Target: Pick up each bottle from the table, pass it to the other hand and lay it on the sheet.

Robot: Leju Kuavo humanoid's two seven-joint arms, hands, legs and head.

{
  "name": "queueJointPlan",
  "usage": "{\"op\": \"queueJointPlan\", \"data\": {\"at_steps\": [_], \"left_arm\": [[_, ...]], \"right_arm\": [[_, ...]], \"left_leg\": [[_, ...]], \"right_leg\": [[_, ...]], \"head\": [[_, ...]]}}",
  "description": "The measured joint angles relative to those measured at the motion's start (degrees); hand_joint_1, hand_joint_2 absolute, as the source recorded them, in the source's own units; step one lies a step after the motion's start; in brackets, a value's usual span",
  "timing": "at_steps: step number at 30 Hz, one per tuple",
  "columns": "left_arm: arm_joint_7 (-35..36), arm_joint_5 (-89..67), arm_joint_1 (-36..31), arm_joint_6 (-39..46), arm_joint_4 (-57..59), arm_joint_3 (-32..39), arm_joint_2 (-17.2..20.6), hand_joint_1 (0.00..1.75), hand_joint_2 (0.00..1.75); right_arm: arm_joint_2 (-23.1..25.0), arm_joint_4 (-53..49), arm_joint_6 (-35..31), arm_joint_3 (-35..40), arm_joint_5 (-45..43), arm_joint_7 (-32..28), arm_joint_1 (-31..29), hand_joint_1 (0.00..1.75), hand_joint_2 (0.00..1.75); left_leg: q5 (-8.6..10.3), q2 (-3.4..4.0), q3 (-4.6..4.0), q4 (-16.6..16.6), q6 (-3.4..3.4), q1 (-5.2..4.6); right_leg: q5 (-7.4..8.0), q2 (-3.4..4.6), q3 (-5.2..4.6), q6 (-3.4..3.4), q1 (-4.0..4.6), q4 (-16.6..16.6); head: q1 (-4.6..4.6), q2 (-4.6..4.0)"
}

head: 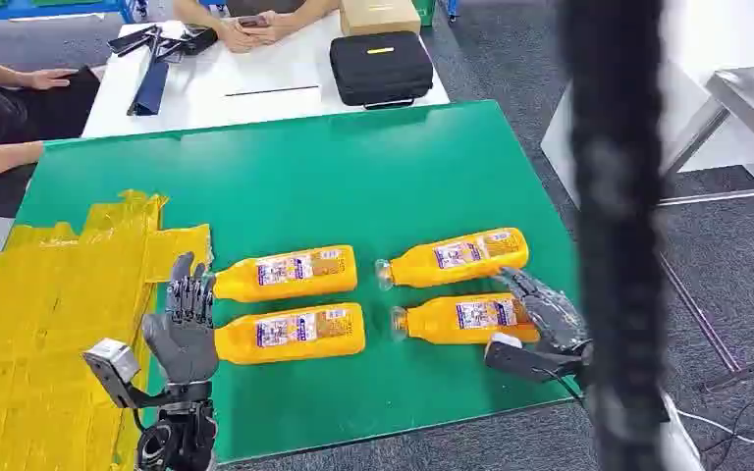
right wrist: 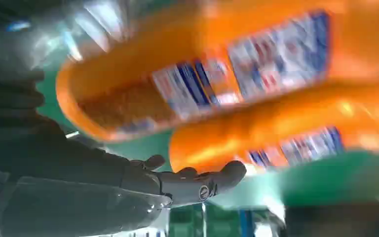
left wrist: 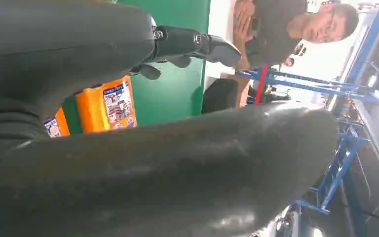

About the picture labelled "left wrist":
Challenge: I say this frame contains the cardboard box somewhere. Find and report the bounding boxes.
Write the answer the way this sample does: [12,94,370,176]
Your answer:
[225,74,251,108]

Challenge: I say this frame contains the seated person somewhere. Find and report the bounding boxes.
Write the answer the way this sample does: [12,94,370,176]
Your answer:
[232,0,360,72]

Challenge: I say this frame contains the green table mat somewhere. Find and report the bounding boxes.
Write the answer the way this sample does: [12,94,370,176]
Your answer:
[61,0,212,135]

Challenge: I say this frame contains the red bar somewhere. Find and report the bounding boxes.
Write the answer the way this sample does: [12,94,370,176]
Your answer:
[254,64,269,105]

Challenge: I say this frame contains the blue metal frame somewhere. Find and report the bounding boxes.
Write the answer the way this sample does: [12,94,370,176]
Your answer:
[235,0,379,217]

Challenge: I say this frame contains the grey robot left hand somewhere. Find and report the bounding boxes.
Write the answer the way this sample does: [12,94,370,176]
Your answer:
[0,0,340,237]

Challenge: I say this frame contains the orange drink bottle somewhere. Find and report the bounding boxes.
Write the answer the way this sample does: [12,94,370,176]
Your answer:
[75,76,138,134]
[43,108,71,138]

